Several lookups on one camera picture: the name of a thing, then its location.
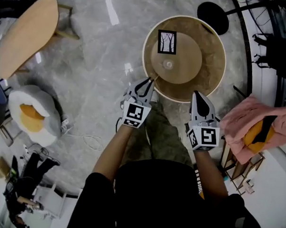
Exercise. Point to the black framed tree picture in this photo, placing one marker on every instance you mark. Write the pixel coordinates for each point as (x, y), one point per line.
(167, 42)

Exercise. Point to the person's camouflage trousers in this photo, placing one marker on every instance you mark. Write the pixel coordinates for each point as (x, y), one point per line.
(163, 138)

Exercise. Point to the wooden frame rack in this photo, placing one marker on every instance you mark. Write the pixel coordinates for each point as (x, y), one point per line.
(239, 172)

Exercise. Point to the person's black shirt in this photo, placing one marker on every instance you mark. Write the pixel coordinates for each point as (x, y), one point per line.
(153, 199)

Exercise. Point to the orange cushion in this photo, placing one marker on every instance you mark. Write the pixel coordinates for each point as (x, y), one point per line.
(250, 139)

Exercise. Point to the pink cloth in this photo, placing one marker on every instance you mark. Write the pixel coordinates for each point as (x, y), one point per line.
(237, 122)

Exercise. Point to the clear plastic cup with lid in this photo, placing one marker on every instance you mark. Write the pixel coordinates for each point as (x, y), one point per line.
(169, 64)

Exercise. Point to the oval wooden table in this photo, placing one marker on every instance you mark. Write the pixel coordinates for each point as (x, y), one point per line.
(28, 35)

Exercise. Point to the round wooden side table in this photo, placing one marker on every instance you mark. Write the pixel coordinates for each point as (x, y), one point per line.
(206, 73)

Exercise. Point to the egg-shaped floor cushion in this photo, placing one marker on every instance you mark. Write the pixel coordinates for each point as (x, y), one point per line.
(45, 128)

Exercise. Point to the person's right forearm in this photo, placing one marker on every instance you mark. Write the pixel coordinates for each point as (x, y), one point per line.
(209, 175)

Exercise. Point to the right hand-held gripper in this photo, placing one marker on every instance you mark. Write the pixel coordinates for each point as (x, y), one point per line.
(207, 135)

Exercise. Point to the wooden frame chair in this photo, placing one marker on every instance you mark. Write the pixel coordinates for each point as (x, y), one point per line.
(8, 134)

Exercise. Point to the person's left forearm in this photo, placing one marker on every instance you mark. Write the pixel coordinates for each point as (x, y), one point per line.
(113, 152)

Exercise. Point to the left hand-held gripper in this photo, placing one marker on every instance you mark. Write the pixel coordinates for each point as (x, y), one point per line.
(136, 113)

